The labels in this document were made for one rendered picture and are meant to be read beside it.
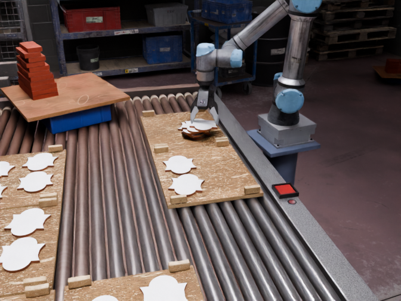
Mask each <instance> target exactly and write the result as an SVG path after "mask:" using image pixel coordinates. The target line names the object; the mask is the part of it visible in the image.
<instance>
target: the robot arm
mask: <svg viewBox="0 0 401 301"><path fill-rule="evenodd" d="M321 3H322V0H276V1H275V2H274V3H272V4H271V6H269V7H268V8H267V9H266V10H264V11H263V12H262V13H261V14H260V15H259V16H257V17H256V18H255V19H253V21H252V22H250V23H249V24H248V25H247V26H245V27H244V28H243V29H242V30H241V31H240V32H238V33H237V34H236V35H235V36H234V37H233V38H232V39H230V40H229V41H226V42H225V43H224V44H223V45H222V47H221V49H215V48H214V45H213V44H209V43H202V44H199V45H198V46H197V50H196V70H197V72H195V74H197V83H198V84H199V85H201V86H200V87H199V90H198V93H197V97H196V98H195V100H194V101H193V103H192V105H191V112H190V121H191V124H192V123H193V121H194V118H195V116H196V114H197V113H198V112H199V110H200V109H205V110H207V109H208V108H209V107H210V106H211V109H210V113H211V114H212V115H213V118H214V119H215V123H216V125H218V122H219V116H218V105H217V103H216V102H215V101H214V90H211V84H213V79H214V67H232V68H235V67H241V66H242V51H243V50H245V49H246V48H247V47H248V46H250V45H251V44H252V43H253V42H254V41H256V40H257V39H258V38H259V37H260V36H262V35H263V34H264V33H266V32H267V31H268V30H269V29H270V28H271V27H273V26H274V25H275V24H276V23H277V22H279V21H280V20H281V19H283V18H284V17H285V16H286V15H287V14H289V16H290V17H291V23H290V28H289V35H288V42H287V47H286V54H285V61H284V66H283V72H280V73H276V74H275V75H274V79H273V80H274V84H273V100H272V106H271V108H270V111H269V113H268V115H267V120H268V122H270V123H272V124H274V125H280V126H292V125H296V124H298V123H299V121H300V116H299V112H298V111H299V110H300V109H301V108H302V106H303V104H304V96H303V93H304V87H305V83H306V82H305V81H304V80H303V73H304V66H305V62H306V56H307V49H308V46H309V39H310V32H311V26H312V23H313V20H314V19H315V18H316V17H317V15H318V11H319V7H320V5H321Z"/></svg>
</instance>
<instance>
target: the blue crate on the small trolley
mask: <svg viewBox="0 0 401 301"><path fill-rule="evenodd" d="M252 2H253V1H248V0H202V17H203V18H205V19H209V20H213V21H216V22H220V23H225V24H232V23H240V22H248V21H251V20H252V15H251V14H252V4H253V3H252Z"/></svg>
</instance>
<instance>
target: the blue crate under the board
mask: <svg viewBox="0 0 401 301"><path fill-rule="evenodd" d="M110 105H111V104H110ZM110 105H104V106H99V107H94V108H91V109H86V110H81V111H77V112H72V113H67V114H64V115H59V116H54V117H50V118H45V119H40V121H41V122H42V123H43V124H44V125H45V126H46V127H47V129H49V130H50V132H52V134H57V133H61V132H65V131H69V130H74V129H77V128H81V127H86V126H89V125H94V124H98V123H102V122H106V121H111V120H112V118H111V111H110Z"/></svg>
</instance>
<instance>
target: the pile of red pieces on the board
mask: <svg viewBox="0 0 401 301"><path fill-rule="evenodd" d="M19 44H20V47H16V51H17V52H18V53H19V54H20V55H19V56H16V57H17V60H18V61H19V63H17V67H18V71H17V74H18V82H19V85H20V88H21V89H22V90H23V91H24V92H25V93H26V94H27V95H28V96H29V97H30V98H31V99H32V100H39V99H44V98H48V97H54V96H58V89H57V83H56V82H55V81H54V76H53V74H52V73H51V72H50V70H49V69H50V66H49V65H48V64H47V63H45V61H44V60H46V58H45V56H44V55H43V54H42V53H41V52H40V51H42V47H41V46H40V45H38V44H37V43H35V42H33V41H30V42H21V43H19Z"/></svg>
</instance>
